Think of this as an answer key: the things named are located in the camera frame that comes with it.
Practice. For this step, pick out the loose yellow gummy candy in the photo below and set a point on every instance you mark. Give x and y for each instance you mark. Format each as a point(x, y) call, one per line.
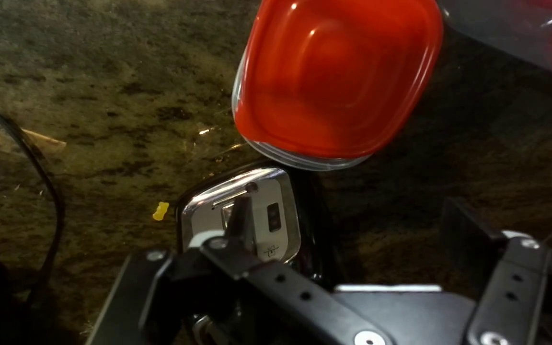
point(162, 210)

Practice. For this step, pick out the chrome metal appliance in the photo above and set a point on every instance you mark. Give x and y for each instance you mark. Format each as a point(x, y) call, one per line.
point(277, 210)

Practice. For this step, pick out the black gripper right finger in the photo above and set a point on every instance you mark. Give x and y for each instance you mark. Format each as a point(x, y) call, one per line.
point(513, 293)

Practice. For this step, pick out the clear pitcher with red lid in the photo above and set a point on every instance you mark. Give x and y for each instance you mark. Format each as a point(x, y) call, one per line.
point(513, 30)

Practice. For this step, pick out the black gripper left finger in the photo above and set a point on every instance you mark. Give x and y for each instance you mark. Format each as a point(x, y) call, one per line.
point(154, 299)

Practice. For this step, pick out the red plastic bowl lid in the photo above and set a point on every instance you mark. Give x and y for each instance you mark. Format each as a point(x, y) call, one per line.
point(340, 76)

